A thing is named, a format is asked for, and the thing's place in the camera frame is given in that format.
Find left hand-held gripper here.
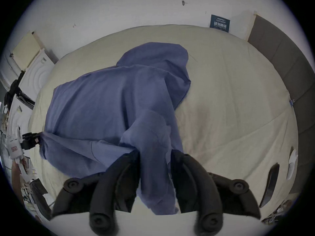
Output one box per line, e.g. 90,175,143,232
4,125,41,181

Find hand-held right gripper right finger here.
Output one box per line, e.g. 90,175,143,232
170,149,262,235

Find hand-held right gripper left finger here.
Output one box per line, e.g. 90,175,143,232
50,149,141,234

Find blue shirt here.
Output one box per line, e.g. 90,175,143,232
39,42,192,216

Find person's left hand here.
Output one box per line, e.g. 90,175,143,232
11,161,23,202

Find bed with beige sheet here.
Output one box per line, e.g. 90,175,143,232
28,24,299,221

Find brown padded headboard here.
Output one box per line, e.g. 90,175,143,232
247,14,315,194

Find blue wall sign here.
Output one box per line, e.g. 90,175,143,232
210,14,231,33

